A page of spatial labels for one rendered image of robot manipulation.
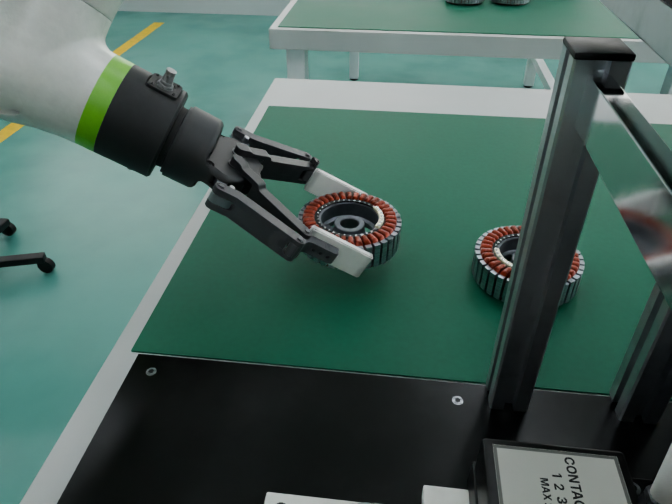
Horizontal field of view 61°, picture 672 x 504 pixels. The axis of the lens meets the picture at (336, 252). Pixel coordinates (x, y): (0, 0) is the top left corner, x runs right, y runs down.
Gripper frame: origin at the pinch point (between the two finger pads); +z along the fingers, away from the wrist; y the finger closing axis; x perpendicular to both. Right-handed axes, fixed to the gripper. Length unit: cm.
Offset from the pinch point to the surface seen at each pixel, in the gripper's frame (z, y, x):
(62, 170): -59, 162, 129
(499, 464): -1.4, -37.3, -13.7
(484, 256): 12.8, -3.8, -6.2
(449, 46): 27, 92, -6
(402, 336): 6.8, -12.1, 1.5
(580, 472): 1.6, -37.7, -15.5
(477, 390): 10.3, -20.5, -3.0
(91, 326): -21, 68, 106
